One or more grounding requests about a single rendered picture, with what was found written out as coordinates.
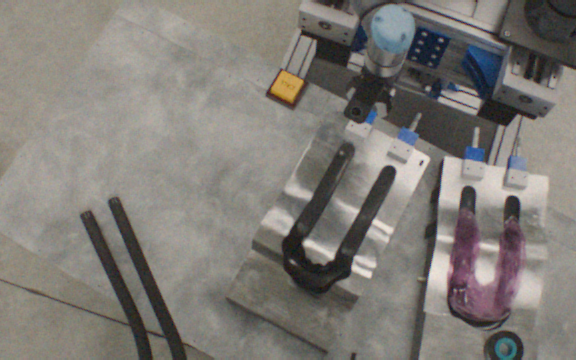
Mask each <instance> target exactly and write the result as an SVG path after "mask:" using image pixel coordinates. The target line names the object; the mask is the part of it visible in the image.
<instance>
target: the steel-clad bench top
mask: <svg viewBox="0 0 576 360"><path fill-rule="evenodd" d="M280 68H281V67H279V66H277V65H275V64H273V63H271V62H269V61H267V60H265V59H263V58H261V57H259V56H257V55H254V54H252V53H250V52H248V51H246V50H244V49H242V48H241V47H239V46H237V45H235V44H233V43H231V42H229V41H227V40H225V39H223V38H221V37H219V36H216V35H214V34H212V33H210V32H208V31H206V30H204V29H202V28H200V27H198V26H196V25H194V24H192V23H190V22H188V21H186V20H184V19H183V18H181V17H179V16H177V15H175V14H173V13H171V12H170V13H169V12H167V11H165V10H163V9H161V8H159V7H157V6H155V5H153V4H151V3H149V2H147V1H145V0H124V2H123V3H122V5H121V6H120V7H119V9H118V10H117V12H116V13H115V15H114V16H113V17H112V19H111V20H110V22H109V23H108V24H107V26H106V27H105V29H104V30H103V32H102V33H101V34H100V36H99V37H98V39H96V40H95V41H94V43H93V44H92V46H91V47H90V49H89V50H88V51H87V53H86V54H85V56H84V57H83V58H82V60H81V61H80V63H79V64H78V66H77V68H76V69H75V71H74V72H73V74H72V75H71V77H70V78H69V79H68V81H67V82H66V84H65V85H64V86H63V88H62V89H61V91H60V92H59V94H58V95H57V96H56V98H55V99H54V101H53V102H52V103H51V105H50V106H49V108H48V109H47V111H46V112H45V113H44V115H43V116H42V119H41V120H40V121H39V123H38V126H37V127H36V129H35V130H34V131H33V133H32V134H31V136H30V137H29V138H28V140H27V141H26V143H25V144H24V146H23V147H22V148H21V150H20V151H19V153H18V154H17V156H16V157H15V158H14V160H13V161H12V163H11V164H10V166H9V168H8V170H7V171H6V173H5V174H4V175H3V177H2V178H1V180H0V233H1V234H3V235H4V236H6V237H8V238H10V239H11V240H13V241H15V242H17V244H19V245H21V246H23V247H24V248H26V249H28V250H30V251H32V252H33V253H35V254H37V255H39V256H40V257H42V258H44V259H46V261H48V262H50V263H52V265H53V266H55V267H57V268H59V269H61V270H62V271H64V272H66V273H68V274H69V275H71V276H73V277H75V278H76V279H78V280H80V281H82V282H83V283H85V284H87V285H89V286H91V287H92V288H94V289H96V291H98V292H99V293H101V294H103V295H105V296H106V297H108V298H110V299H112V300H113V301H115V302H117V303H119V304H120V302H119V300H118V298H117V295H116V293H115V291H114V289H113V287H112V285H111V283H110V280H109V278H108V276H106V273H105V271H104V269H103V266H102V264H101V262H100V260H99V258H98V256H97V253H96V251H95V249H94V247H93V245H92V243H91V240H90V238H89V236H88V234H87V231H86V229H85V226H84V224H83V222H82V220H81V218H80V215H79V211H80V210H81V209H82V208H84V207H89V208H90V209H91V211H92V213H93V215H94V217H95V219H96V221H97V224H98V226H99V229H100V231H101V233H102V235H103V237H104V239H105V241H106V244H107V246H108V248H109V250H110V252H111V254H112V256H113V258H114V261H115V263H116V265H117V268H118V270H119V272H120V274H121V276H122V278H123V280H124V281H125V283H126V285H127V287H128V289H129V291H130V293H131V295H132V298H133V300H134V302H135V304H136V306H137V308H138V311H139V314H140V316H141V317H142V318H143V319H145V320H147V321H149V322H151V323H152V324H154V325H156V326H158V327H159V328H161V327H160V325H159V323H158V320H157V318H156V316H155V313H154V311H153V309H152V306H151V304H150V302H149V298H148V296H147V294H146V291H145V289H144V286H143V284H142V282H141V279H140V277H139V275H137V272H136V270H135V268H134V265H133V263H132V261H131V257H130V255H129V253H128V250H127V248H126V246H125V243H124V241H123V239H122V236H121V234H120V232H119V229H118V227H117V225H116V221H115V219H114V217H113V214H112V212H111V210H110V207H109V205H108V202H107V200H106V199H107V197H108V196H109V195H111V194H117V195H118V196H119V198H120V201H121V203H122V205H123V207H124V210H125V212H126V214H127V216H128V219H129V222H130V224H131V227H132V229H133V231H134V233H135V236H136V238H137V240H138V243H139V245H140V247H141V249H142V252H143V255H144V257H145V260H146V262H147V264H148V266H149V267H150V269H151V271H152V273H153V275H154V278H155V280H156V282H157V285H158V287H159V289H160V292H161V295H162V297H163V299H164V302H165V304H166V306H167V308H168V311H169V313H170V315H171V318H172V320H174V322H175V324H176V327H177V329H178V331H179V334H180V336H181V339H182V340H183V341H185V342H187V343H188V344H189V345H190V346H192V347H194V348H196V349H197V350H199V351H201V352H203V353H206V354H207V355H209V356H211V357H213V358H214V359H216V360H350V357H351V353H352V352H353V353H357V355H355V360H409V358H410V354H411V351H412V344H413V337H414V330H415V323H416V317H417V310H418V303H419V297H420V296H421V289H422V282H421V281H417V276H421V277H423V275H424V268H425V261H426V254H427V246H428V240H429V237H428V238H426V239H424V236H425V229H426V227H427V226H428V225H430V224H431V219H432V211H433V204H435V201H433V202H432V203H430V197H431V192H432V191H434V190H435V189H436V188H437V183H438V176H439V169H440V163H441V162H442V161H443V159H444V158H445V157H450V158H456V157H454V156H452V155H450V153H448V152H446V151H444V150H442V149H440V148H438V147H435V146H433V145H431V144H429V143H427V142H425V141H423V140H421V139H419V138H417V140H416V142H415V144H414V146H413V147H414V149H415V150H417V151H419V152H421V153H423V154H425V155H427V157H429V158H430V159H429V161H428V163H427V165H426V167H425V169H424V171H423V173H422V175H421V177H420V179H419V181H418V182H417V184H416V187H415V189H414V191H413V193H412V195H411V197H410V199H409V201H408V203H407V205H406V207H405V209H404V211H403V212H402V215H401V217H400V219H399V221H398V223H397V225H396V227H395V229H394V231H392V233H391V235H390V237H389V239H388V242H387V244H386V246H385V248H384V250H383V252H382V254H381V256H380V258H379V260H378V263H377V265H376V267H375V270H374V272H373V274H372V276H371V278H370V280H368V282H367V284H366V285H365V287H364V289H363V291H362V293H361V295H360V297H359V298H358V300H357V301H356V303H355V305H354V307H353V309H352V311H351V313H350V315H349V317H348V319H347V321H346V322H345V323H344V324H343V326H342V328H341V330H340V332H339V334H338V336H337V338H336V340H335V342H334V344H333V346H332V348H331V350H330V352H329V353H328V354H326V353H324V352H322V351H321V350H319V349H316V348H314V347H312V346H311V345H309V344H307V343H305V342H303V341H302V340H300V339H298V338H296V337H294V336H293V335H291V334H289V333H287V332H285V331H283V330H281V329H279V328H277V327H275V326H274V325H272V324H270V323H268V322H266V321H265V320H263V319H261V318H259V317H257V316H256V315H253V314H251V313H249V312H247V311H246V310H244V309H242V308H240V307H238V306H237V305H235V304H233V302H231V301H229V300H228V299H227V298H225V293H226V291H227V290H229V288H230V286H231V284H232V283H233V281H234V279H235V277H236V276H237V274H238V272H239V270H240V269H241V267H242V265H243V262H244V261H245V259H246V257H247V255H248V253H249V251H250V249H251V245H252V239H253V237H254V235H255V232H256V230H257V229H258V227H259V225H260V223H261V222H263V220H264V218H265V217H266V215H267V213H268V212H269V208H267V205H268V203H270V204H271V205H273V203H274V202H275V200H276V199H277V198H278V196H279V195H280V193H281V192H282V190H283V189H284V187H285V186H287V183H288V181H289V180H290V178H291V176H292V175H293V173H294V171H295V169H296V168H297V166H298V164H299V162H300V160H301V158H302V156H303V154H304V152H305V151H306V149H307V147H308V145H310V144H311V142H312V140H313V138H314V135H315V133H316V132H317V130H318V128H319V126H320V125H321V123H322V121H323V119H324V118H325V116H326V114H327V112H328V111H329V108H330V106H332V107H334V108H336V109H337V110H339V111H341V112H343V113H344V110H345V107H346V106H347V104H348V102H349V101H347V100H345V99H343V98H341V97H339V96H336V95H334V94H331V93H330V92H328V91H326V90H324V89H322V88H320V87H318V86H316V85H314V84H312V83H309V82H308V83H309V84H308V87H307V89H306V91H305V92H304V94H303V96H302V97H301V99H300V101H299V102H298V104H297V106H296V108H295V109H294V111H292V109H290V108H288V107H286V106H283V105H281V104H279V103H277V102H275V101H273V100H271V99H269V98H267V97H266V92H267V90H268V89H269V87H270V85H271V84H272V82H273V80H274V79H275V76H276V74H277V73H278V71H279V69H280ZM330 95H331V96H330ZM329 97H330V98H329ZM326 102H327V103H326ZM322 110H323V111H322ZM456 159H458V158H456ZM544 226H545V237H546V244H547V264H546V271H545V277H544V282H543V286H542V288H541V294H540V299H539V305H538V311H537V320H536V329H535V331H536V332H539V333H540V339H539V350H538V360H576V221H575V220H573V219H571V218H569V217H567V216H566V215H564V214H562V213H560V212H558V211H556V210H554V209H552V208H550V207H548V206H546V209H545V220H544ZM324 354H325V355H324ZM323 356H324V357H323ZM322 358H323V359H322Z"/></svg>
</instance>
